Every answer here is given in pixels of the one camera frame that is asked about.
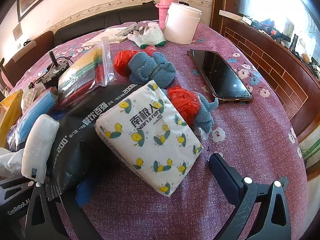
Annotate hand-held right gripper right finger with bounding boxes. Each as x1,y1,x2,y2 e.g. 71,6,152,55
209,153,292,240

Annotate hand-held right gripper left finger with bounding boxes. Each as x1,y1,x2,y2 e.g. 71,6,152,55
25,182,102,240

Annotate white cloth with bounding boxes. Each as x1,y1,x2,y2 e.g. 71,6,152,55
0,147,26,178

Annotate small white packet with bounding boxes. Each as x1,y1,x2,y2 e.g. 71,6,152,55
21,114,60,182

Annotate blue knitted cloth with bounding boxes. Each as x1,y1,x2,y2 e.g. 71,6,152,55
194,92,219,137
127,51,177,85

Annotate red ball of cloth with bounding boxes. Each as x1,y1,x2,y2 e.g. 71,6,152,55
166,86,202,127
113,50,137,77

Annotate lemon print tissue pack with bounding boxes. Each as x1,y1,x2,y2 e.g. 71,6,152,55
94,80,203,197

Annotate yellow box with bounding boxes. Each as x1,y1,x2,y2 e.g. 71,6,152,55
0,89,24,148

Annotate black plastic packet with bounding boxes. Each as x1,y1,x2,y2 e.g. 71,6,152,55
45,83,140,202

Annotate blue packet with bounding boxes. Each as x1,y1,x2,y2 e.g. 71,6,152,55
14,87,58,144

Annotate zip bag of coloured sticks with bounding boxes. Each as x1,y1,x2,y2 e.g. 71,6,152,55
57,37,116,107

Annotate purple floral tablecloth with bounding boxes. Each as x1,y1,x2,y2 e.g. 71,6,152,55
10,20,308,240

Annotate black smartphone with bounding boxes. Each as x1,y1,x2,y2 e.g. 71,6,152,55
187,49,253,105

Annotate black electric motor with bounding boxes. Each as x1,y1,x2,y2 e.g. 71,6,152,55
40,51,73,88

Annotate brown chair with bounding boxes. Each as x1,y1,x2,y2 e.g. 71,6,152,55
0,31,55,88

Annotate pile of small tools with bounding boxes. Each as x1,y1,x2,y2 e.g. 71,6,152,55
244,15,320,73

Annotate white plastic jar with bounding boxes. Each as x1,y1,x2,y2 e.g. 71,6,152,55
163,2,203,45

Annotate white sock with green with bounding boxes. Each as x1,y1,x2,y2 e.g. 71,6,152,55
127,22,167,50

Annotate white flat box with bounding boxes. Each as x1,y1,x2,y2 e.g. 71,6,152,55
219,9,245,22

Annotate paper booklets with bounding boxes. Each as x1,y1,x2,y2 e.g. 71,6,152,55
81,22,140,48

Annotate pink thermos bottle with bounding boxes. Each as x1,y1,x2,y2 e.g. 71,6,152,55
155,0,176,30

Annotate black sofa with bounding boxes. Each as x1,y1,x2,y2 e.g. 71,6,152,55
53,4,161,48

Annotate small wall plaque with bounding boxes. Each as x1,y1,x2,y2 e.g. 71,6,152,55
12,22,23,41

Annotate wooden door frame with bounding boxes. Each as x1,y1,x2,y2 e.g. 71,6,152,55
211,0,241,30

